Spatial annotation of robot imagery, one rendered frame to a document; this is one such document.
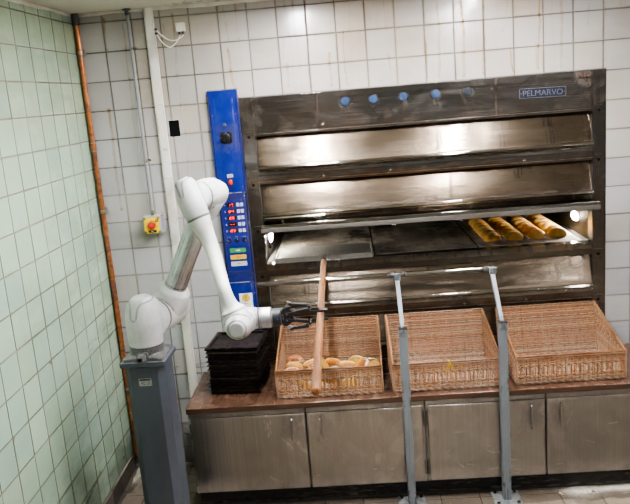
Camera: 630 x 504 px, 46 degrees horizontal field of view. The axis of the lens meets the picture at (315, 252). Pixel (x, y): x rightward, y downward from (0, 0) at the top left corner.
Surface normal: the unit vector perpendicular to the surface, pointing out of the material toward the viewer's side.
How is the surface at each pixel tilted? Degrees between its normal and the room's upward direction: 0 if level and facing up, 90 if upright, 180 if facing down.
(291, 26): 90
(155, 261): 90
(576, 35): 90
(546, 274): 70
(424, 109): 90
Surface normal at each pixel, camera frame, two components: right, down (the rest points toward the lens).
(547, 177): -0.06, -0.13
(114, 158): -0.04, 0.22
